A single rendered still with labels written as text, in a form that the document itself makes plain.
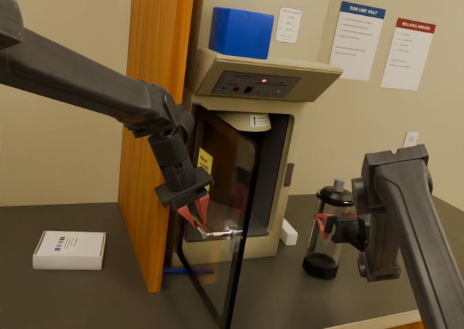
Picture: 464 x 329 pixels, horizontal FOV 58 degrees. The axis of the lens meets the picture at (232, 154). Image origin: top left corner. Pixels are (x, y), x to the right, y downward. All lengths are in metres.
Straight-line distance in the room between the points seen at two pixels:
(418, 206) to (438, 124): 1.63
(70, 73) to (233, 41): 0.43
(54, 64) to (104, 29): 0.85
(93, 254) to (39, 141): 0.45
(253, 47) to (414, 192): 0.47
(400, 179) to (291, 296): 0.63
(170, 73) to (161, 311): 0.53
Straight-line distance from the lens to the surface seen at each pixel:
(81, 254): 1.12
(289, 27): 1.04
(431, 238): 0.52
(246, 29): 0.87
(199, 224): 0.80
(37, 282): 1.11
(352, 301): 1.18
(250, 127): 1.07
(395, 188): 0.56
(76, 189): 1.47
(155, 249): 0.99
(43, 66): 0.48
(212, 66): 0.86
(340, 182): 1.15
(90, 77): 0.54
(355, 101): 1.78
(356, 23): 1.71
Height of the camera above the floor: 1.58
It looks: 18 degrees down
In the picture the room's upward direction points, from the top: 9 degrees clockwise
